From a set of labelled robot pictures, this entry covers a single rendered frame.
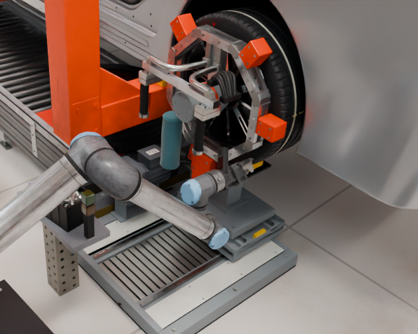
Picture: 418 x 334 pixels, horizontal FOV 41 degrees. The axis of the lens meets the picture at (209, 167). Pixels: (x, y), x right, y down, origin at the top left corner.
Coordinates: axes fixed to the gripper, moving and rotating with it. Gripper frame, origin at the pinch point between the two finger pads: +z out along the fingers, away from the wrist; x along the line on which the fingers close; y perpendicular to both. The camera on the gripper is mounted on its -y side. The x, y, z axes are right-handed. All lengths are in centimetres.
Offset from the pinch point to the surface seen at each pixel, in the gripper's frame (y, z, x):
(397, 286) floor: 87, 56, -3
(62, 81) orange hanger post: -63, -47, -35
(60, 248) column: 2, -72, -50
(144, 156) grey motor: -21, -16, -51
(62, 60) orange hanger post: -69, -47, -27
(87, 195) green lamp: -13, -70, -9
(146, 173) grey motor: -13, -21, -48
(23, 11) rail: -177, 42, -220
